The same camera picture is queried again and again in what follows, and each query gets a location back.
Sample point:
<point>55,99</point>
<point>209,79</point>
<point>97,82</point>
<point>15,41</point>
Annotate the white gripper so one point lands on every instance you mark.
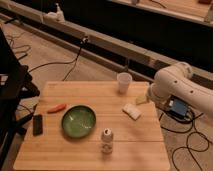
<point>142,99</point>

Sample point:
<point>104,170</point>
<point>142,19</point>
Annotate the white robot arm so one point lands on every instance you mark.
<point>175,80</point>

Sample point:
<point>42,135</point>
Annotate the white sponge block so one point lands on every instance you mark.
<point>132,111</point>

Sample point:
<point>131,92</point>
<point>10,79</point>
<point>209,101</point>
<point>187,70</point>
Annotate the clear plastic cup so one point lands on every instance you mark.
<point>124,79</point>

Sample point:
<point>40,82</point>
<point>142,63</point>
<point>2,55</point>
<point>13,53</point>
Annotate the blue electronics box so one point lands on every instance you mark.
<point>178,108</point>

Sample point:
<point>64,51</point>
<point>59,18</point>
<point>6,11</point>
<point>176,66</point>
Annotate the green ceramic bowl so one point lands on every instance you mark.
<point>78,121</point>

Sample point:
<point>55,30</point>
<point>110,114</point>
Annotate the wooden table board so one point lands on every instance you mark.
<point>137,145</point>

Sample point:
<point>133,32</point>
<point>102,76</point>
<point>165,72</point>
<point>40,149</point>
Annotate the orange carrot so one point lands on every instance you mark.
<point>57,108</point>

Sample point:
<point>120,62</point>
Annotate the black rectangular block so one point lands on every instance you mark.
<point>37,125</point>

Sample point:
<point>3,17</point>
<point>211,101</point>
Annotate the black stand left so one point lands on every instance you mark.
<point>17,86</point>

